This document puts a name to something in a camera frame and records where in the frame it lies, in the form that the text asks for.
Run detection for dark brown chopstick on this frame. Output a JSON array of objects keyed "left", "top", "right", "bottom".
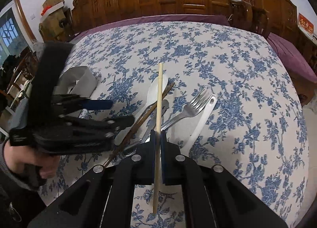
[{"left": 102, "top": 82, "right": 176, "bottom": 169}]

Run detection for white ceramic spoon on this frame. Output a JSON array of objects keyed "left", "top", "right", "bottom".
[{"left": 115, "top": 77, "right": 159, "bottom": 146}]

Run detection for light wooden chopstick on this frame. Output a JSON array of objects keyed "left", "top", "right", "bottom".
[{"left": 153, "top": 63, "right": 163, "bottom": 216}]

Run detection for steel fork with slim handle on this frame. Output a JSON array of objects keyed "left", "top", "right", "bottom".
[{"left": 161, "top": 89, "right": 212, "bottom": 130}]

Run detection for person's left hand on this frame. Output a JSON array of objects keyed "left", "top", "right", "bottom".
[{"left": 3, "top": 141, "right": 60, "bottom": 179}]

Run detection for grey metal utensil tray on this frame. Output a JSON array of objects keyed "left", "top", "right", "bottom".
[{"left": 53, "top": 65, "right": 99, "bottom": 117}]

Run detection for blue floral tablecloth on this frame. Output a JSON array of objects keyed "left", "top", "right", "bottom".
[{"left": 39, "top": 21, "right": 310, "bottom": 228}]

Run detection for stacked cardboard boxes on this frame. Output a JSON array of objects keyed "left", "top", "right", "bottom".
[{"left": 39, "top": 0, "right": 73, "bottom": 42}]

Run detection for purple sofa cushion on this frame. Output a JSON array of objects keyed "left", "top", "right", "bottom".
[{"left": 70, "top": 14, "right": 230, "bottom": 44}]

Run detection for purple seat cushion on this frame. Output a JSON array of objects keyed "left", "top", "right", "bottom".
[{"left": 267, "top": 33, "right": 316, "bottom": 83}]

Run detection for carved wooden armchair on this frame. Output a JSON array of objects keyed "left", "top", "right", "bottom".
[{"left": 243, "top": 0, "right": 298, "bottom": 43}]

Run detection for red sign plaque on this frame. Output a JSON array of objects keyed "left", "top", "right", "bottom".
[{"left": 298, "top": 13, "right": 314, "bottom": 35}]

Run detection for window with frame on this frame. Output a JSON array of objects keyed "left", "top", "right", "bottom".
[{"left": 0, "top": 0, "right": 36, "bottom": 65}]

